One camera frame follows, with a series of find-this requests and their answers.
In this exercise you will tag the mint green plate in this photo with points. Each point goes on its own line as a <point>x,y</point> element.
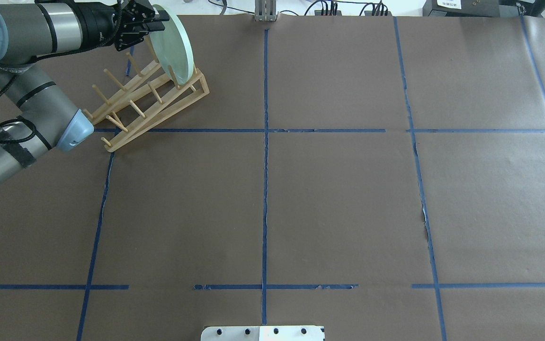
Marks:
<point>173,48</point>

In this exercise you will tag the aluminium frame post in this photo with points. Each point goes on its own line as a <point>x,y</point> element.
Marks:
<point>265,10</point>

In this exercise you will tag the brown paper table cover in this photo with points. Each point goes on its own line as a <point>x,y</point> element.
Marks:
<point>381,177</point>

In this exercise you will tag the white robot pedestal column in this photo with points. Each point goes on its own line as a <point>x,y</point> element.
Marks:
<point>264,333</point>

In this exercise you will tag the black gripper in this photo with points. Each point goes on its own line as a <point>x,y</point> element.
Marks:
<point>98,24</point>

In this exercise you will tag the wooden dish rack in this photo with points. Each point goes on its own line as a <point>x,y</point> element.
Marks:
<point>145,101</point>

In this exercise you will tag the black box with label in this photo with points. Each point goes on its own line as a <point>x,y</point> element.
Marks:
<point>461,8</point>

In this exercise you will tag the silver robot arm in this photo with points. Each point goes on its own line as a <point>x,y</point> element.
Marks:
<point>35,114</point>

